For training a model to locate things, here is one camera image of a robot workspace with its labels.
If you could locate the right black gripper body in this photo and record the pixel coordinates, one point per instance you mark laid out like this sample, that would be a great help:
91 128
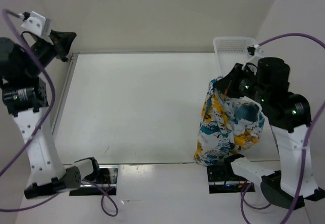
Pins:
246 84

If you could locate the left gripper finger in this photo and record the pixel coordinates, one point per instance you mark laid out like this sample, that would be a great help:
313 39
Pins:
64 39
62 51

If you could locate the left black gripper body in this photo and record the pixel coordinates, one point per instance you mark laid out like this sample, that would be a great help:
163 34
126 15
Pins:
44 51

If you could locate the patterned white teal yellow shorts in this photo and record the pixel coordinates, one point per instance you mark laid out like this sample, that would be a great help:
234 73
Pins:
228 126

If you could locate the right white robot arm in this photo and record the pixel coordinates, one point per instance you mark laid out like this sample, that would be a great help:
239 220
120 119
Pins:
290 119

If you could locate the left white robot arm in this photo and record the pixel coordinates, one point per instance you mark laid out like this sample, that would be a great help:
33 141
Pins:
25 96

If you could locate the white plastic basket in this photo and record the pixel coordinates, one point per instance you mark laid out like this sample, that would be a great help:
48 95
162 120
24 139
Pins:
228 52

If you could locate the aluminium table edge rail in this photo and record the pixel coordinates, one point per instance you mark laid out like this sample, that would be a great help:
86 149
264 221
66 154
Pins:
64 92

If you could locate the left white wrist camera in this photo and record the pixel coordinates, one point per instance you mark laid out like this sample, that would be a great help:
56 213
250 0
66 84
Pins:
36 23

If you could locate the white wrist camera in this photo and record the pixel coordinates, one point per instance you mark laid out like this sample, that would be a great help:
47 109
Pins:
252 54
36 23

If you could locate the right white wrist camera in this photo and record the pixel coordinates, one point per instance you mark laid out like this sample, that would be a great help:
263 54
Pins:
252 54

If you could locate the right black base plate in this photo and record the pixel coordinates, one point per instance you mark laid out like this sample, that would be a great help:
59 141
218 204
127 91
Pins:
221 182

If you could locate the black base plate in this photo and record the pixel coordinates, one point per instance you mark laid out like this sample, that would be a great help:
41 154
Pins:
106 180
221 182

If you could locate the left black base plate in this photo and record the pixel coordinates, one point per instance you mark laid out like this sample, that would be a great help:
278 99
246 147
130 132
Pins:
106 180

